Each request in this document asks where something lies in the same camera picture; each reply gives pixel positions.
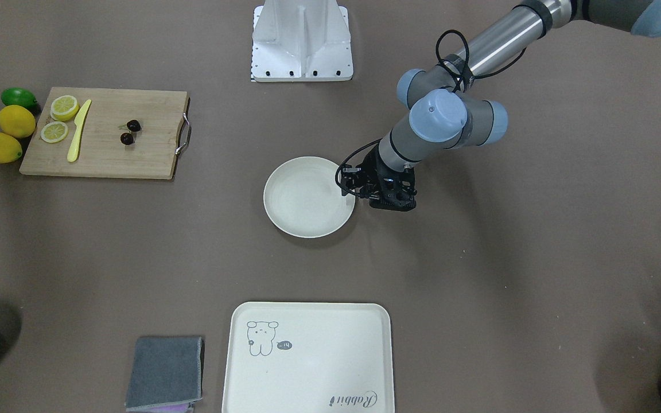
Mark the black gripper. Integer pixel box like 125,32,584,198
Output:
340,145,417,212

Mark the cream round plate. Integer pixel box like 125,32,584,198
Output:
263,156,356,239

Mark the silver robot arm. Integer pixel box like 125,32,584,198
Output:
334,1,661,212

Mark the cream rectangular tray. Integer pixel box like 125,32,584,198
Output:
222,302,395,412

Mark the dark red cherry upper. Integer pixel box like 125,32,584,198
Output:
125,119,142,133

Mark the dark red cherry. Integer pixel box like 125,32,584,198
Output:
125,119,142,133
120,133,135,146

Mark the dark red cherry lower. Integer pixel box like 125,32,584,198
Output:
120,133,135,146

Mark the bamboo cutting board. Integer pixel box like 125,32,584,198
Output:
20,87,190,180

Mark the grey folded cloth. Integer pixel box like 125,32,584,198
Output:
125,336,204,412

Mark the yellow plastic knife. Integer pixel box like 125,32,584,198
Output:
67,99,92,163

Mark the lemon slice upper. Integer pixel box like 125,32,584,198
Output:
49,95,80,123

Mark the lemon slice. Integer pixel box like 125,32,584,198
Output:
40,121,70,143
49,95,80,123

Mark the lemon slice lower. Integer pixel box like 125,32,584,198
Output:
40,121,70,143

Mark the yellow lemon upper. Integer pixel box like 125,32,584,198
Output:
0,105,36,139

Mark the green lime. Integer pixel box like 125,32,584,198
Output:
0,87,39,110

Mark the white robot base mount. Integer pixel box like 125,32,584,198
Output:
250,1,354,82

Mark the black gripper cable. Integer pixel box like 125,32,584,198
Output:
335,30,527,196

